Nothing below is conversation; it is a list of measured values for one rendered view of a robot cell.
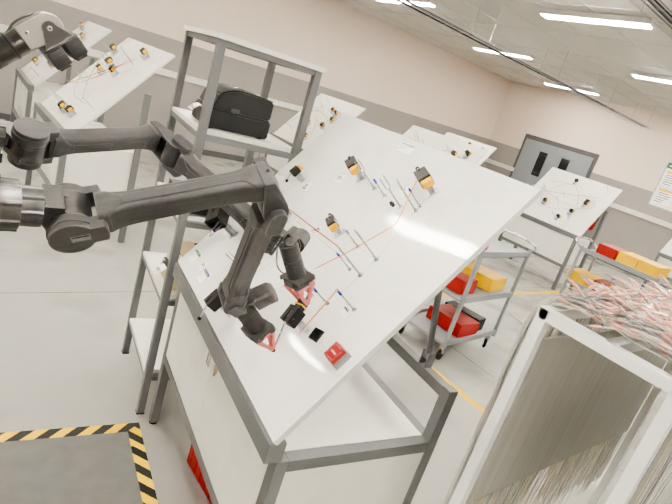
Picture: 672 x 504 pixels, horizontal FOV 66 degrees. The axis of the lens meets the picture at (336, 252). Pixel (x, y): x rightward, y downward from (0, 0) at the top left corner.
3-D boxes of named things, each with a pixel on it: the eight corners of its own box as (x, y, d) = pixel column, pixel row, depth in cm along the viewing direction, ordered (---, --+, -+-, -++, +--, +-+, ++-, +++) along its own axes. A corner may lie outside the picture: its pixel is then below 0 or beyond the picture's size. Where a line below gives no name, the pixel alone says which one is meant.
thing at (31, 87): (19, 163, 576) (38, 7, 528) (8, 136, 661) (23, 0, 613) (89, 172, 621) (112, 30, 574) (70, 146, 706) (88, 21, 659)
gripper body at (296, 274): (297, 271, 160) (291, 250, 157) (316, 280, 152) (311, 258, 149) (280, 281, 156) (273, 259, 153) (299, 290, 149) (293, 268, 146)
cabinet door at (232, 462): (235, 558, 156) (268, 453, 144) (192, 434, 199) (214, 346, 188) (243, 556, 157) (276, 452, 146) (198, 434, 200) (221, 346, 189)
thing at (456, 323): (438, 363, 418) (488, 240, 387) (393, 331, 450) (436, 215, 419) (496, 346, 488) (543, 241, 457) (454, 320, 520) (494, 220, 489)
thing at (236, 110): (204, 127, 225) (214, 82, 219) (189, 116, 243) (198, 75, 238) (266, 141, 242) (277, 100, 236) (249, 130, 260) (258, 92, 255)
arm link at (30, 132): (156, 141, 161) (167, 115, 155) (180, 171, 157) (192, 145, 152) (-1, 150, 126) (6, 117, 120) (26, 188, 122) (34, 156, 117)
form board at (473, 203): (180, 263, 232) (177, 261, 231) (346, 116, 241) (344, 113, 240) (277, 446, 139) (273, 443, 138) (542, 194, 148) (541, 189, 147)
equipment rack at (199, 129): (134, 415, 258) (218, 32, 205) (119, 349, 306) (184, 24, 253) (230, 409, 285) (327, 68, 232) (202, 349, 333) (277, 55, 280)
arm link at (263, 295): (217, 284, 138) (226, 312, 134) (256, 265, 138) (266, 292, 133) (236, 299, 149) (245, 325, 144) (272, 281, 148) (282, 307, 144)
